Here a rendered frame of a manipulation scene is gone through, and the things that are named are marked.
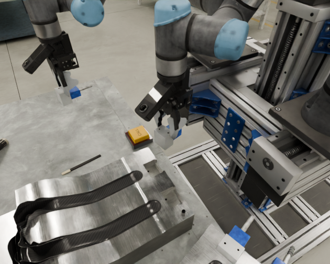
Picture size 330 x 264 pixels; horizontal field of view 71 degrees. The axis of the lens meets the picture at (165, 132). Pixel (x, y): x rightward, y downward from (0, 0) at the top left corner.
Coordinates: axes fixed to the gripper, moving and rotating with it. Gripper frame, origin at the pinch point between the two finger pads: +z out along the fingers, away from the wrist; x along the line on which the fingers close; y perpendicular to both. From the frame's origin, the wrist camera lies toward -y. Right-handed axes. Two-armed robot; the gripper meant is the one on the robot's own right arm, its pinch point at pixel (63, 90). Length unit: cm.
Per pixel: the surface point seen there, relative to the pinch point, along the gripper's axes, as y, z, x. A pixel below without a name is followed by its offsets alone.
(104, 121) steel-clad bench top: 9.4, 15.0, -8.2
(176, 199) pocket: 7, 9, -56
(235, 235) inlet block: 12, 8, -73
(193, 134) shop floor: 93, 95, 17
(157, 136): 13.4, 1.2, -39.8
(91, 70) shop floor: 72, 95, 173
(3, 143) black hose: -25.7, 12.4, 1.6
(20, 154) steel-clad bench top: -22.7, 14.9, -4.9
